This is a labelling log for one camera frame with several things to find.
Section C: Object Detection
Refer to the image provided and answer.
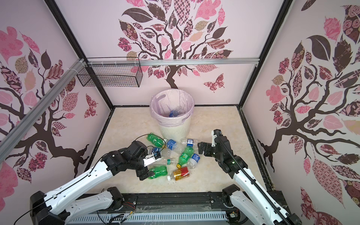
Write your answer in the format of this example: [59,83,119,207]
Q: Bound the green bottle yellow cap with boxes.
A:
[176,146,194,169]

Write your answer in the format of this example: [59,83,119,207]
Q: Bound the green bottle front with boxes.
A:
[149,165,168,179]

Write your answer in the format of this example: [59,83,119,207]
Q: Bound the clear bottle blue cap label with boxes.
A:
[181,138,200,150]

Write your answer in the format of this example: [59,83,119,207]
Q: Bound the clear bottle blue chinese label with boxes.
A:
[151,147,171,158]

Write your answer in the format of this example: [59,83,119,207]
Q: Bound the large clear bottle blue label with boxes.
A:
[168,106,186,118]

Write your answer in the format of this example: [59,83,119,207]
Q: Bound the small bottle blue label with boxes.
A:
[187,153,200,169]

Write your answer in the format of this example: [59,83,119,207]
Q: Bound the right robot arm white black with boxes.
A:
[197,133,302,225]

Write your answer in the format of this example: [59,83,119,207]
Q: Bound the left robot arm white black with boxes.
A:
[30,141,161,225]

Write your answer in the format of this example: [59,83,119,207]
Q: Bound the white ribbed waste bin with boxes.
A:
[159,118,191,141]

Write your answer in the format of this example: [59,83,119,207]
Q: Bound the green bottle near bin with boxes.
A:
[146,133,166,148]

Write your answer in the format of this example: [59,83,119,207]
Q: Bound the pink plastic bin liner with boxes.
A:
[150,89,195,127]

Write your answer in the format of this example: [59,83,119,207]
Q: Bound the clear square bottle green band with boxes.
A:
[156,157,175,166]

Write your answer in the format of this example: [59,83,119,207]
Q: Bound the clear bottle blue sweat label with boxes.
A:
[166,139,184,154]

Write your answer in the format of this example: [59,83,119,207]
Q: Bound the red gold label bottle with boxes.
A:
[167,167,190,181]

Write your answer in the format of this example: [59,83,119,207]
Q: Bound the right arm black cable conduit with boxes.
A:
[215,134,293,225]

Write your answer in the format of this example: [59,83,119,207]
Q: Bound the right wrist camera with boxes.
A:
[211,129,222,148]

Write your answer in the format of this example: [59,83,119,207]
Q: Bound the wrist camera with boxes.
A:
[211,129,222,148]
[143,155,161,167]

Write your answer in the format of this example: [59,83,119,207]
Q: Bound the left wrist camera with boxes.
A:
[143,155,161,167]

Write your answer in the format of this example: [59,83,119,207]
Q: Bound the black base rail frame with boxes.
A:
[56,190,296,225]

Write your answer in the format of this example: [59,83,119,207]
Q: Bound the white slotted cable duct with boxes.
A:
[70,211,228,225]

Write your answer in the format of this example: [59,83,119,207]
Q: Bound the rear aluminium rail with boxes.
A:
[87,58,260,67]

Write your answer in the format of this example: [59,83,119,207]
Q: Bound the aluminium rail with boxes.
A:
[1,59,86,162]
[87,58,260,67]

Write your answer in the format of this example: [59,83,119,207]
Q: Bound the black wire mesh basket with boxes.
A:
[77,56,143,88]

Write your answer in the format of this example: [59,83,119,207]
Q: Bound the left aluminium rail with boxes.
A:
[1,59,86,162]

